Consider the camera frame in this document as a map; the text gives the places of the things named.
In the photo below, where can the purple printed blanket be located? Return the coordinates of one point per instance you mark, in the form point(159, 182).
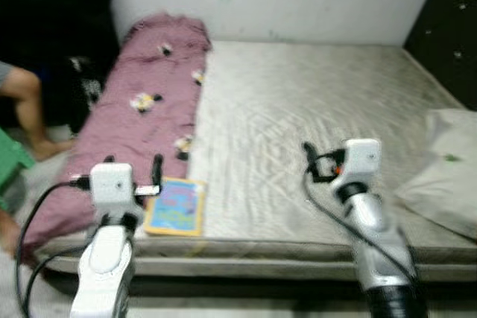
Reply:
point(112, 139)

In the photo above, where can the colourful children's book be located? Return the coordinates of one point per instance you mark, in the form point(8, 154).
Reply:
point(175, 206)

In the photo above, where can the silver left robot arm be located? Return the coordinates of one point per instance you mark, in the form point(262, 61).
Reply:
point(104, 258)

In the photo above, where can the grey patterned mattress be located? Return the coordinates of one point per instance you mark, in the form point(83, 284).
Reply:
point(298, 94)

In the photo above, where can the black cloth with white print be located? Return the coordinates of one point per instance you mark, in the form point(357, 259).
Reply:
point(88, 87)

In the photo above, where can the green plastic stool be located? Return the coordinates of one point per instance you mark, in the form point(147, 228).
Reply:
point(13, 161)

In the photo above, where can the person in grey shorts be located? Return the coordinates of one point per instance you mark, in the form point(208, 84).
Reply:
point(26, 102)

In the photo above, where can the pale grey pillow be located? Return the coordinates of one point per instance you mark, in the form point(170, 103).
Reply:
point(447, 176)

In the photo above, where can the black tufted headboard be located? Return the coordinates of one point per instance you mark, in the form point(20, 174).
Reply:
point(447, 35)

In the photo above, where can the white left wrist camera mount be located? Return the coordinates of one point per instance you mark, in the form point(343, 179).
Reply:
point(112, 184)

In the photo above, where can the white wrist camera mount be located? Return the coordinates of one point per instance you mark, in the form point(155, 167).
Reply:
point(361, 158)
point(112, 184)

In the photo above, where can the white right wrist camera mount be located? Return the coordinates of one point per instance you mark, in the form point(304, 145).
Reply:
point(361, 158)

